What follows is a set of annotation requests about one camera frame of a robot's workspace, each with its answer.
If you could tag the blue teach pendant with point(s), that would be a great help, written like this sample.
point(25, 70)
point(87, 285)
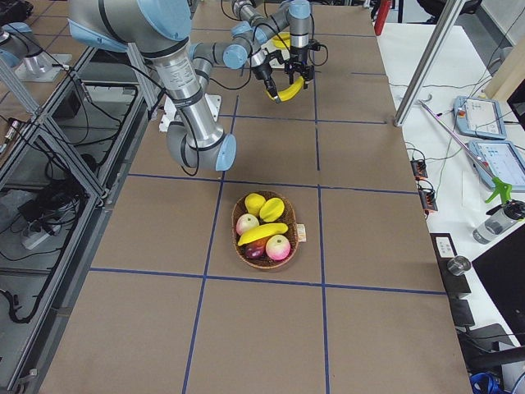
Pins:
point(503, 159)
point(480, 118)

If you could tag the yellow banana long curved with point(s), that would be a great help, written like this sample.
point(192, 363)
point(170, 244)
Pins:
point(287, 94)

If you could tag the dark red mango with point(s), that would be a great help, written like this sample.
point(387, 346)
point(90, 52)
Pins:
point(255, 249)

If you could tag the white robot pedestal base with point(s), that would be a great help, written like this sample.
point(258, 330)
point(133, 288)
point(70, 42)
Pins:
point(170, 113)

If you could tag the pink apple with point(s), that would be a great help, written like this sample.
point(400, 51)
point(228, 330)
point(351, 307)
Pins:
point(278, 247)
point(246, 222)

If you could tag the pink apple far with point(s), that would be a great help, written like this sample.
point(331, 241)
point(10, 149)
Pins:
point(246, 222)

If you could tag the pink apple near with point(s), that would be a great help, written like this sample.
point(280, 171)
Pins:
point(278, 247)

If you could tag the aluminium frame post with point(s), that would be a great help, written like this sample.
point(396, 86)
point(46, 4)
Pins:
point(438, 37)

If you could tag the paper basket label tag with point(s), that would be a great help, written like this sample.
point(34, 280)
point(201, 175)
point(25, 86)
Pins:
point(302, 234)

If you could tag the blue teach pendant far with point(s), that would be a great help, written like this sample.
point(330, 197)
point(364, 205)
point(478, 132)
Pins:
point(480, 118)

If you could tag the metal cup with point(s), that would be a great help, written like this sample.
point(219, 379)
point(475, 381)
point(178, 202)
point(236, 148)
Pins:
point(458, 265)

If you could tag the red cylinder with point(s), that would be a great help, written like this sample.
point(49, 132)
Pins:
point(383, 9)

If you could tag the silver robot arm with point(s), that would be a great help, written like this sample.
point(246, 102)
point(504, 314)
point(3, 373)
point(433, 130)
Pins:
point(294, 16)
point(160, 30)

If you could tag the blue teach pendant near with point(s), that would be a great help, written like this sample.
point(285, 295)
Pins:
point(503, 159)

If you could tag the yellow starfruit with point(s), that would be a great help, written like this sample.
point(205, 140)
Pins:
point(272, 209)

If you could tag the yellow lemon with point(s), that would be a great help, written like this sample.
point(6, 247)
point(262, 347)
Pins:
point(253, 203)

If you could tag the clear water bottle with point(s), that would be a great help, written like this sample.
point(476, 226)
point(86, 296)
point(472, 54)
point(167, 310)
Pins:
point(500, 219)

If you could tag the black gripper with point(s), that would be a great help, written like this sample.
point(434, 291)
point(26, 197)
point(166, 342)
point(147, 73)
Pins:
point(294, 64)
point(261, 72)

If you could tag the orange electronics board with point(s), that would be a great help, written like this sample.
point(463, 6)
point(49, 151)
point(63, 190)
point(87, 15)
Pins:
point(426, 190)

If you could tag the black monitor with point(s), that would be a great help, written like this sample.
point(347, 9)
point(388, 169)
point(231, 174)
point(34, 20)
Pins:
point(501, 271)

